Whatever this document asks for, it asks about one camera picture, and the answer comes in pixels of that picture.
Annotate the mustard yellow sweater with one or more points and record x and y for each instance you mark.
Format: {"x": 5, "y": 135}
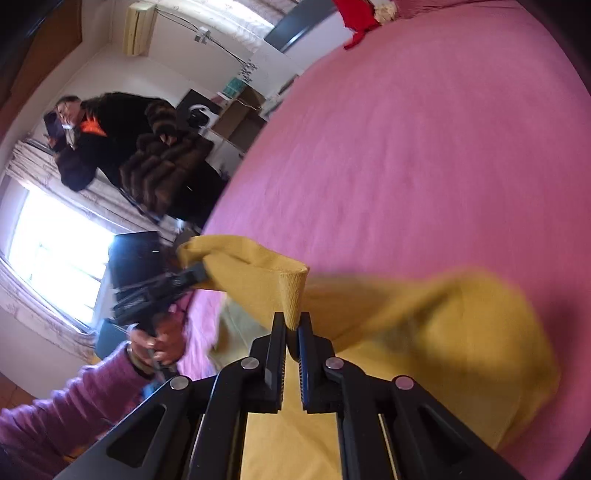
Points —
{"x": 470, "y": 339}

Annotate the red cloth on headboard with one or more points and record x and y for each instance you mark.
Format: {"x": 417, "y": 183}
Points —
{"x": 359, "y": 17}

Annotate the pink bed cover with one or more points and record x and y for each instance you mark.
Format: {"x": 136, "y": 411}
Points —
{"x": 454, "y": 140}

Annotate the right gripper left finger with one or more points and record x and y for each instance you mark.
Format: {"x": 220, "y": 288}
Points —
{"x": 193, "y": 429}

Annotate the operator forearm purple sleeve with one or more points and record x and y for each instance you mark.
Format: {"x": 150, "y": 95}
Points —
{"x": 37, "y": 438}

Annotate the wooden desk with drawer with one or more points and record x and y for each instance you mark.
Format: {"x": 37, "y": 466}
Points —
{"x": 240, "y": 122}

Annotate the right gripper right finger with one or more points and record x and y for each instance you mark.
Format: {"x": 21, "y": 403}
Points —
{"x": 389, "y": 429}

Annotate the operator left hand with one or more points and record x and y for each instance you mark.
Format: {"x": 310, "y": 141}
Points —
{"x": 166, "y": 346}

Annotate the wall air conditioner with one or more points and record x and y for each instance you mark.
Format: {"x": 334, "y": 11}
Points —
{"x": 138, "y": 28}

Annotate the grey bed headboard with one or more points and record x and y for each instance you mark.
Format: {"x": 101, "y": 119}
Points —
{"x": 304, "y": 17}

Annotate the bystander in fur coat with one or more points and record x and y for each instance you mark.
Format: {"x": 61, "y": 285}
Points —
{"x": 137, "y": 144}

